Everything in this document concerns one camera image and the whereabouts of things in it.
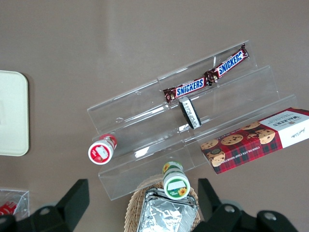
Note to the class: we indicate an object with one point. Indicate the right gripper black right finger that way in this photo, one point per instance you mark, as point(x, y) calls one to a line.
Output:
point(212, 212)

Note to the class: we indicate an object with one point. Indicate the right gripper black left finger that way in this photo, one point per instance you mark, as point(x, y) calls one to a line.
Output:
point(72, 205)

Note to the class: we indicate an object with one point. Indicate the aluminium foil tray stack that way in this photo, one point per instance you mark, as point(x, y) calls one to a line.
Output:
point(164, 215)

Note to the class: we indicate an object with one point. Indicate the oval light wicker basket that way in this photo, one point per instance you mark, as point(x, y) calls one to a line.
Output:
point(135, 205)

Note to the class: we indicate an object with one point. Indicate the cream plastic serving tray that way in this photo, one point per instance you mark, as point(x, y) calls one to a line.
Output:
point(12, 116)

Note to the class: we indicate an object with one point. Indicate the green lid sunflower cup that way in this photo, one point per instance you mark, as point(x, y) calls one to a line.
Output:
point(176, 186)

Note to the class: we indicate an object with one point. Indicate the clear acrylic bottle rack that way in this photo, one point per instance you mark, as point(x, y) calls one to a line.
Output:
point(23, 195)

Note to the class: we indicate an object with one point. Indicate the red lid yogurt cup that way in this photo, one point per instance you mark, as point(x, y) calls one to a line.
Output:
point(100, 152)

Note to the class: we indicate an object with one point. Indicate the red Coca-Cola bottle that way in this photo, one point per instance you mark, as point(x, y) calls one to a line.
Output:
point(7, 207)

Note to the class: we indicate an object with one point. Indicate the Walkers red tartan cookie box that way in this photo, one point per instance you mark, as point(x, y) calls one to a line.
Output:
point(253, 145)

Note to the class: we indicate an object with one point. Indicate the small black white snack box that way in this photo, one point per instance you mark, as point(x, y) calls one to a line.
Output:
point(189, 112)

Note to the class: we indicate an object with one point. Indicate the clear acrylic stepped display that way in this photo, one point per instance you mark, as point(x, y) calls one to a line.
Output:
point(144, 113)

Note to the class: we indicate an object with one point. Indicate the Snickers chocolate bar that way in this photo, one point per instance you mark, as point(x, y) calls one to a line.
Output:
point(189, 87)
point(229, 64)

